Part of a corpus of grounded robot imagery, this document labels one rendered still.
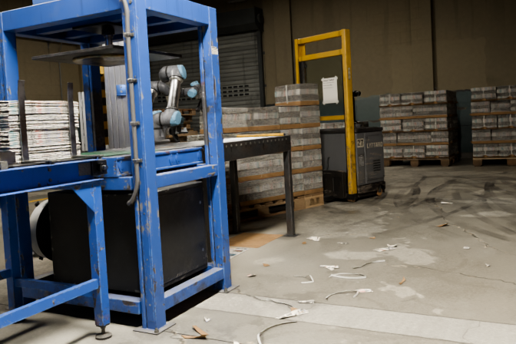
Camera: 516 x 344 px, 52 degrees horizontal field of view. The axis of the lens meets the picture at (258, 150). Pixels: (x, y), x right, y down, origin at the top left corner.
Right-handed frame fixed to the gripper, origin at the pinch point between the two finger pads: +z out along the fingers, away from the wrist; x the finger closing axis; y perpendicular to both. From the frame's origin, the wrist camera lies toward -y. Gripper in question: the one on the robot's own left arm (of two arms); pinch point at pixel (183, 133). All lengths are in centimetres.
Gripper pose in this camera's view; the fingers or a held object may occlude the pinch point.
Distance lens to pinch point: 510.7
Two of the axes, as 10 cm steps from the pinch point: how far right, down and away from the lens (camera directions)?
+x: 7.4, -0.8, 6.7
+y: -0.5, -10.0, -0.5
